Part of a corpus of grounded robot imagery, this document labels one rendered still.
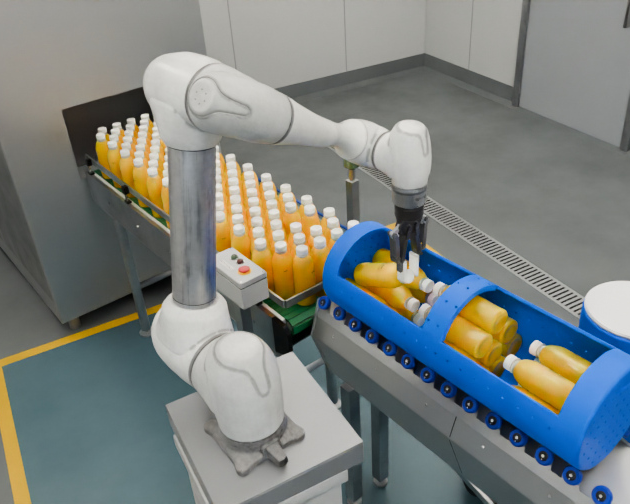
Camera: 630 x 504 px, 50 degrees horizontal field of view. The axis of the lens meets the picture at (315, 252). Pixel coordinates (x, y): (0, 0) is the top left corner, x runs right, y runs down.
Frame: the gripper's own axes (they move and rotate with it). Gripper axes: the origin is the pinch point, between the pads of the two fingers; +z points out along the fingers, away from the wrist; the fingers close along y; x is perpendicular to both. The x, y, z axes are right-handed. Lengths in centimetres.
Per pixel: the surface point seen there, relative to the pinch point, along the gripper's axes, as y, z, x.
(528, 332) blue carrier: 18.3, 16.3, -27.6
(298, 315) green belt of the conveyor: -11, 33, 39
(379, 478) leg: 9, 117, 23
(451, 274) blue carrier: 18.1, 11.1, -0.1
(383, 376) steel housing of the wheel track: -8.2, 36.0, 1.4
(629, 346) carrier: 40, 22, -46
